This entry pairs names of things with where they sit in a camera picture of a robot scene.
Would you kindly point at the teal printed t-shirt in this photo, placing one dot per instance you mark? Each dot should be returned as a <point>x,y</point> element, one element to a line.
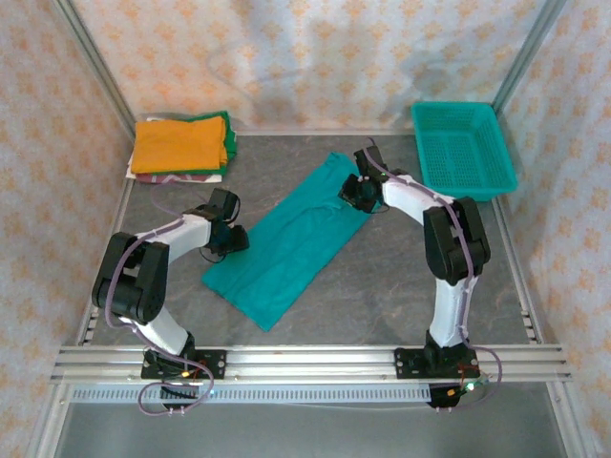
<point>286,248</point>

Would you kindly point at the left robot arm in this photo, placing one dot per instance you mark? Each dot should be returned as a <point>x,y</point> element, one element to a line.
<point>186,234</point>

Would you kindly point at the maroon patterned folded t-shirt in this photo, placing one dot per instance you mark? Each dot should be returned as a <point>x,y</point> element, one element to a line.
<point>172,179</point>

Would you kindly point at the green folded t-shirt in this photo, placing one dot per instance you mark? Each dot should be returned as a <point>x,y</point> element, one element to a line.
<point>230,138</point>

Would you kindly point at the orange folded t-shirt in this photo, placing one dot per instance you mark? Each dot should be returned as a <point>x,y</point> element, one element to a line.
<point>176,145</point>

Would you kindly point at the teal plastic basket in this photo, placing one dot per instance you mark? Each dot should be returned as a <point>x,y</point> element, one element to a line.
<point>458,152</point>

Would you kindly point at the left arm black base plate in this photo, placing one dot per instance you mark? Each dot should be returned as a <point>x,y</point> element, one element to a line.
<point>215,360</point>

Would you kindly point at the aluminium mounting rail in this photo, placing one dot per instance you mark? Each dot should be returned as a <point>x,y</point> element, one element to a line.
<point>310,362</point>

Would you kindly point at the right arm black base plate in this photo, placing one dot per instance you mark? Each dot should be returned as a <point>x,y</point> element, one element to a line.
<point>408,362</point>

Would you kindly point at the aluminium frame post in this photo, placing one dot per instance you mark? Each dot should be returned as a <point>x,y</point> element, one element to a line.
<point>525,52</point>
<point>95,62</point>

